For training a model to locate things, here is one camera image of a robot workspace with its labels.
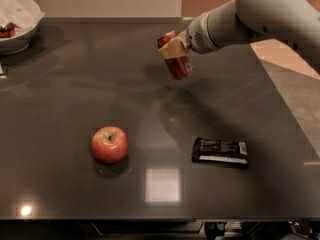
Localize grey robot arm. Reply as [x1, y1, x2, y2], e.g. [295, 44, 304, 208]
[159, 0, 320, 69]

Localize white napkin in bowl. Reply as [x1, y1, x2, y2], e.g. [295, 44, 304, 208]
[0, 0, 45, 28]

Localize red coke can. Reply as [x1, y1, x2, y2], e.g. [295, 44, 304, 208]
[157, 30, 195, 81]

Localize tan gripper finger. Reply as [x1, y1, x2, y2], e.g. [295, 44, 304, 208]
[158, 31, 191, 59]

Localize red strawberries in bowl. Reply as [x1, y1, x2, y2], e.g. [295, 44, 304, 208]
[0, 22, 18, 38]

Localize black snack bar wrapper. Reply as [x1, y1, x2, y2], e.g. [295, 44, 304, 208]
[191, 137, 248, 167]

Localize red apple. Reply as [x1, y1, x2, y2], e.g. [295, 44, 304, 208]
[91, 126, 129, 164]

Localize white bowl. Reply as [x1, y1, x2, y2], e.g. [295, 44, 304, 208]
[0, 0, 46, 56]

